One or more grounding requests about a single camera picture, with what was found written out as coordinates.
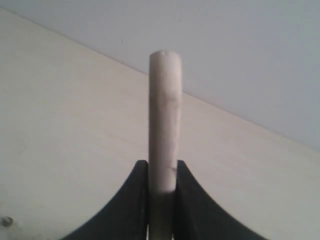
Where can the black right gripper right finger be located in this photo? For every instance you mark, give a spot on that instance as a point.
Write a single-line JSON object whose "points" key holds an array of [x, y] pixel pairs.
{"points": [[196, 216]]}

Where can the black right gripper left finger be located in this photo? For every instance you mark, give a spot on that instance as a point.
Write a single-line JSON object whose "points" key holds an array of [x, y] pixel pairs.
{"points": [[125, 216]]}

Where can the wooden paint brush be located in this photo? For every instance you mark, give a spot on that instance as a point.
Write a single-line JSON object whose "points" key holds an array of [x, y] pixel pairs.
{"points": [[165, 104]]}

